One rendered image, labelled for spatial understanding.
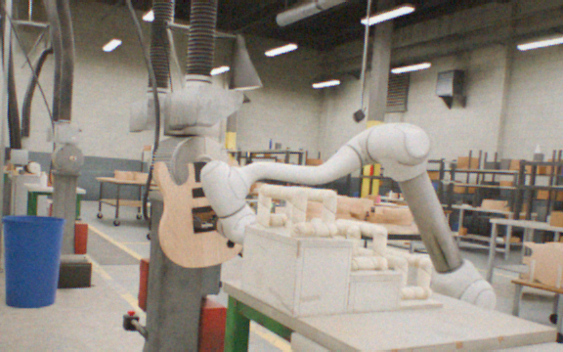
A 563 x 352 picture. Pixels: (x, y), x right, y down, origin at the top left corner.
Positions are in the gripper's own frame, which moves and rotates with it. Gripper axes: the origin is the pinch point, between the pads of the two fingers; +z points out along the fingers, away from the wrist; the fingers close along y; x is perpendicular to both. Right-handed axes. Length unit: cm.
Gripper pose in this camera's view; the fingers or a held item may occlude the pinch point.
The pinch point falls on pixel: (204, 219)
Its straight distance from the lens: 205.4
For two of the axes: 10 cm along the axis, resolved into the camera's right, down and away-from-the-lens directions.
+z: -4.8, -0.9, 8.7
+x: -0.7, -9.9, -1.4
